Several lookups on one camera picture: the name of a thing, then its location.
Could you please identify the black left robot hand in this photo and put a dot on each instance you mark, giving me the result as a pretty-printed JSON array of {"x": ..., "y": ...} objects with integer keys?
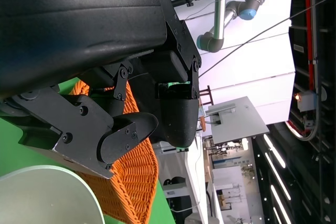
[{"x": 78, "y": 11}]

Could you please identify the grey-green bowl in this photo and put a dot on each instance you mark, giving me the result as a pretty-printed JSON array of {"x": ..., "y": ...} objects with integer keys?
[{"x": 39, "y": 197}]

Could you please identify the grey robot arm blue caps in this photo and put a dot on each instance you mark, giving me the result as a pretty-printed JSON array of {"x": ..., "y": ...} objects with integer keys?
[{"x": 219, "y": 19}]

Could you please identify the orange wicker basket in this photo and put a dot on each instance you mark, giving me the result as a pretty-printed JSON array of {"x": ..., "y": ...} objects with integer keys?
[{"x": 136, "y": 176}]

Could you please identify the brown wooden rack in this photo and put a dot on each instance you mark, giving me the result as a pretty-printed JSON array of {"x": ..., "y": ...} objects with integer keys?
[{"x": 209, "y": 95}]

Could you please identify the green tablecloth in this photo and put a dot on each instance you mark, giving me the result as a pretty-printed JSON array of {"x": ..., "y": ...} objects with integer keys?
[{"x": 10, "y": 155}]

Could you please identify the grey monitor back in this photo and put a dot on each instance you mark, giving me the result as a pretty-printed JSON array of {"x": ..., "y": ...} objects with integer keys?
[{"x": 236, "y": 119}]

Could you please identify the red pipe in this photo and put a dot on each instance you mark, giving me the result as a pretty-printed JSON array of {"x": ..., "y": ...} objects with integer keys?
[{"x": 311, "y": 51}]

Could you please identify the grey box with orange light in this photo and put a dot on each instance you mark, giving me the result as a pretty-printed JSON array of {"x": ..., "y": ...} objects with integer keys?
[{"x": 307, "y": 102}]

